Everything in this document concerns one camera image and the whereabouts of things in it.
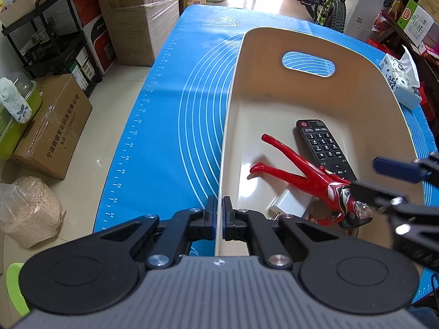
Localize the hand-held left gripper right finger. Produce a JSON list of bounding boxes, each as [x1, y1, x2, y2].
[[221, 196, 341, 268]]

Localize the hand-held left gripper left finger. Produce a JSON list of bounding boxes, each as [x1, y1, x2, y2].
[[91, 196, 218, 270]]

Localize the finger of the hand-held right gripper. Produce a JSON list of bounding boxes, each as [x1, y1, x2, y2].
[[346, 180, 411, 210], [373, 152, 439, 183]]

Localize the white tape roll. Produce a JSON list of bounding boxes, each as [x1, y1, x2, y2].
[[307, 211, 374, 239]]

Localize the large white charger plug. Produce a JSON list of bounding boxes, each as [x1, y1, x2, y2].
[[268, 184, 316, 220]]

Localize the red action figure toy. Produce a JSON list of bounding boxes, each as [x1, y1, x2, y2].
[[249, 133, 374, 229]]

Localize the black remote control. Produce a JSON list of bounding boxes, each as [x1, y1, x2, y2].
[[295, 118, 358, 183]]

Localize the beige plastic storage bin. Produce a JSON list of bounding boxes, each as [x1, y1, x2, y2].
[[214, 27, 424, 258]]

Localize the white patterned tissue box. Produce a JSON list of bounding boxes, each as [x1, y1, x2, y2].
[[378, 46, 423, 110]]

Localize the blue silicone baking mat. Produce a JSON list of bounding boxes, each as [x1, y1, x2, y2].
[[93, 5, 439, 303]]

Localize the dark wooden side table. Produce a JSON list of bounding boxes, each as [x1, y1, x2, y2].
[[379, 10, 439, 121]]

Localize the green and white product box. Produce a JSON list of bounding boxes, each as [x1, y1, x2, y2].
[[397, 0, 438, 53]]

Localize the white chest freezer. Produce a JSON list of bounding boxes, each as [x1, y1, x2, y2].
[[344, 0, 409, 45]]

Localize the amber bottle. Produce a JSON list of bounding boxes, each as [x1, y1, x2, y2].
[[387, 0, 406, 21]]

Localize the green and black bicycle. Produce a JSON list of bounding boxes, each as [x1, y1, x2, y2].
[[299, 0, 348, 33]]

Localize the printed cardboard box on floor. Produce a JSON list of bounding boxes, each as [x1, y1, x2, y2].
[[12, 73, 93, 181]]

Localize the clear bag of sawdust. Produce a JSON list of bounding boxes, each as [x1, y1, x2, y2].
[[0, 176, 67, 249]]

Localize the plastic wrapped cardboard box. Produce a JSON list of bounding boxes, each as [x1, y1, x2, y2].
[[111, 0, 181, 68]]

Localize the green and white round stool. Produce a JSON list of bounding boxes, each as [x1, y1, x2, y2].
[[6, 262, 32, 318]]

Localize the red and white appliance box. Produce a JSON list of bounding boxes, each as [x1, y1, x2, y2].
[[70, 0, 117, 76]]

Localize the green tissue holder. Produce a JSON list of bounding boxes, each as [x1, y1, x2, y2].
[[0, 72, 44, 160]]

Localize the black metal cart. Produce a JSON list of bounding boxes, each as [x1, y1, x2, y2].
[[1, 0, 104, 97]]

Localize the open cardboard box with clutter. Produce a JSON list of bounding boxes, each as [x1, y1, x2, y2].
[[0, 0, 66, 27]]

